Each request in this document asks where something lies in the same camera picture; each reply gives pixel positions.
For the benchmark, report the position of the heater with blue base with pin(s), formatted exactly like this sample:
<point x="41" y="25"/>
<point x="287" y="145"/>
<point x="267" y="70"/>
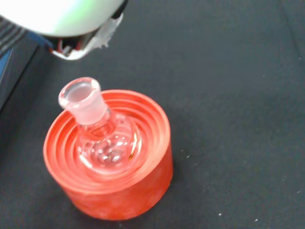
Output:
<point x="9" y="71"/>

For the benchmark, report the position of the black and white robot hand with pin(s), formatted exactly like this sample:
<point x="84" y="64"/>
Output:
<point x="59" y="16"/>

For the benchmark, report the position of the black bench cloth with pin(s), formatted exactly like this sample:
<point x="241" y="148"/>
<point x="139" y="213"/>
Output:
<point x="226" y="95"/>

